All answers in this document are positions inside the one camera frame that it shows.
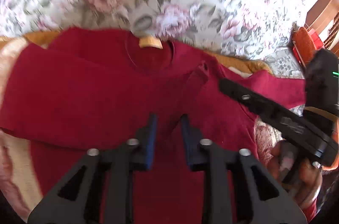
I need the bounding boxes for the dark red sweater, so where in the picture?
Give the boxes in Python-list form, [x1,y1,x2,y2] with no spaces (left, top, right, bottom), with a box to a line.
[0,26,308,224]

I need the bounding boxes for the person's right hand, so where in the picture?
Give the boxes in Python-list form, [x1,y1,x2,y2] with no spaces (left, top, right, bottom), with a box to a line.
[267,139,324,211]

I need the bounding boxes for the orange floral plush blanket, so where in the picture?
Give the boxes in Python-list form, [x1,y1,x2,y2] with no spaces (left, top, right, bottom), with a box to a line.
[0,30,290,222]

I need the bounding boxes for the red bag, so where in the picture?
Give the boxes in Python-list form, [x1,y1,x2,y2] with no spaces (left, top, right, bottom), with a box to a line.
[308,29,324,50]

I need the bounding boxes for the orange cushion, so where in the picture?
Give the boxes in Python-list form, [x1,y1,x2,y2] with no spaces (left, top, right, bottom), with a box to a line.
[292,27,317,68]

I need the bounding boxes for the wooden wardrobe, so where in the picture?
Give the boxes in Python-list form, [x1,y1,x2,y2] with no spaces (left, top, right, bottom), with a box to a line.
[304,0,338,56]

